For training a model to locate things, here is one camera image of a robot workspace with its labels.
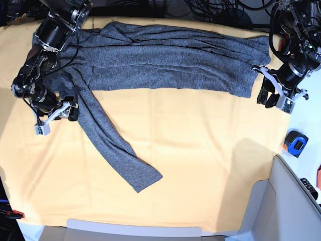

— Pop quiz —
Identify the white cardboard box bottom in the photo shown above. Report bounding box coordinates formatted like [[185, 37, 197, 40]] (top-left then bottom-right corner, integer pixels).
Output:
[[39, 219, 239, 240]]

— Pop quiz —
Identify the yellow table cloth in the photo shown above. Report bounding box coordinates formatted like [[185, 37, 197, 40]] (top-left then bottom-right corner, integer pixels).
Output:
[[1, 22, 290, 232]]

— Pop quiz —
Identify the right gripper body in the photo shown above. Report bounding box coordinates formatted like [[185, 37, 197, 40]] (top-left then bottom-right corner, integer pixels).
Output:
[[24, 85, 78, 123]]

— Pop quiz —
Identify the grey long-sleeve shirt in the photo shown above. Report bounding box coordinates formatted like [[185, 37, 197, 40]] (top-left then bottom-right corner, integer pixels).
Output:
[[44, 22, 271, 192]]

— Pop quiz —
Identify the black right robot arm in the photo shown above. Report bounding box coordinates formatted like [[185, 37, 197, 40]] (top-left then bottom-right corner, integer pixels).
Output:
[[12, 1, 271, 125]]

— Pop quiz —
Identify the blue black tape measure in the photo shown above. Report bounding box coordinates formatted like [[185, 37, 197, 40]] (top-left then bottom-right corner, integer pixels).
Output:
[[283, 130, 308, 158]]

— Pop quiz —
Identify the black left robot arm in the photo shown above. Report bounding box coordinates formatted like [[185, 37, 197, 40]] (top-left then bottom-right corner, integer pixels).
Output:
[[257, 1, 320, 113]]

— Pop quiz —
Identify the white cardboard box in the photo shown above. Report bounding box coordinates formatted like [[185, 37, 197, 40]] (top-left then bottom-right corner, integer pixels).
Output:
[[39, 219, 239, 240], [236, 155, 320, 240]]

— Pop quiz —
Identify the black studded remote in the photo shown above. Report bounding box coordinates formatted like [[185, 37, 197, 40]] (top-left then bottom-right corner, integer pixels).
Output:
[[300, 178, 318, 200]]

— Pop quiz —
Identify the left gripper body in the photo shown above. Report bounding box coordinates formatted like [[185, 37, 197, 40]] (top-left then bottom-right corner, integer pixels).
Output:
[[266, 63, 309, 99]]

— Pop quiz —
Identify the white cardboard box right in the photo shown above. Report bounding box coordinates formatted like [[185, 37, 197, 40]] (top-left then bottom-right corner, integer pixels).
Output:
[[236, 155, 320, 240]]

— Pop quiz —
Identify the red black clamp left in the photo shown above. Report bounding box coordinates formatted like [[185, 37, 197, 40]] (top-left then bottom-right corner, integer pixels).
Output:
[[5, 210, 25, 219]]

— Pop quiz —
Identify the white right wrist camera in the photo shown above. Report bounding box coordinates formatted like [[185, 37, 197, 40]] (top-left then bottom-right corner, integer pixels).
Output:
[[35, 124, 51, 136]]

